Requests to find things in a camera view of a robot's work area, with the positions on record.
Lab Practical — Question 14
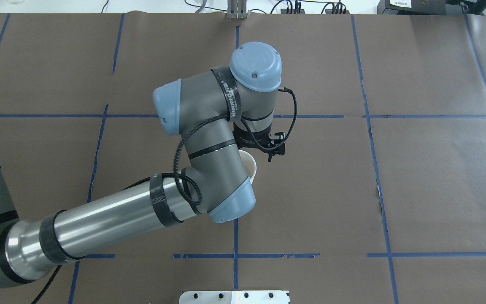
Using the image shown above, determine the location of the black device with label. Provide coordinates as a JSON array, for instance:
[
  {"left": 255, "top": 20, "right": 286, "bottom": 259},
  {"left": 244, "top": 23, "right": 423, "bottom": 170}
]
[{"left": 376, "top": 0, "right": 486, "bottom": 16}]

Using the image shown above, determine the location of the white smiley face mug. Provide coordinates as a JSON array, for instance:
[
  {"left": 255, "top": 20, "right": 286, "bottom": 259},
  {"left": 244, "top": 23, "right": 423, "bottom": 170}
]
[{"left": 238, "top": 150, "right": 257, "bottom": 185}]

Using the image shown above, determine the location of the black power strip right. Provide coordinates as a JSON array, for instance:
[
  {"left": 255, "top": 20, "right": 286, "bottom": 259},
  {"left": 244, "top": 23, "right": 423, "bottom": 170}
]
[{"left": 320, "top": 0, "right": 350, "bottom": 15}]

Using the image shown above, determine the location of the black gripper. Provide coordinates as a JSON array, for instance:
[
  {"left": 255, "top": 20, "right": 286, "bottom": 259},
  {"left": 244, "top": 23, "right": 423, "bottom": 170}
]
[{"left": 232, "top": 119, "right": 273, "bottom": 149}]

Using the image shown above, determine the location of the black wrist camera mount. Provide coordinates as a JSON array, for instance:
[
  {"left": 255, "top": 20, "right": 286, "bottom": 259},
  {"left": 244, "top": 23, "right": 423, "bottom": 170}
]
[{"left": 266, "top": 132, "right": 286, "bottom": 162}]

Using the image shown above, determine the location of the black power strip left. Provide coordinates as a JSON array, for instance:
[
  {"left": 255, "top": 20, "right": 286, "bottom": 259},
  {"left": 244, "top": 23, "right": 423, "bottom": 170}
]
[{"left": 278, "top": 0, "right": 305, "bottom": 15}]

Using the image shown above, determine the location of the white metal mount base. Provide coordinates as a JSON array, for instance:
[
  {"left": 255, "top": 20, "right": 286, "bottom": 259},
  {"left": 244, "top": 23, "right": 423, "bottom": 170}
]
[{"left": 179, "top": 290, "right": 291, "bottom": 304}]

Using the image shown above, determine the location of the black power strip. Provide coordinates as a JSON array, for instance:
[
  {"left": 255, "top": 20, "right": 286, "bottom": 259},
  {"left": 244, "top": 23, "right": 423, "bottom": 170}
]
[
  {"left": 320, "top": 0, "right": 350, "bottom": 15},
  {"left": 278, "top": 0, "right": 305, "bottom": 15}
]

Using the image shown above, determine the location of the grey aluminium frame post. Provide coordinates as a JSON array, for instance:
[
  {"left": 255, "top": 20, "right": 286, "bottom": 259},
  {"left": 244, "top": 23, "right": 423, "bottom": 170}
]
[{"left": 226, "top": 0, "right": 248, "bottom": 20}]

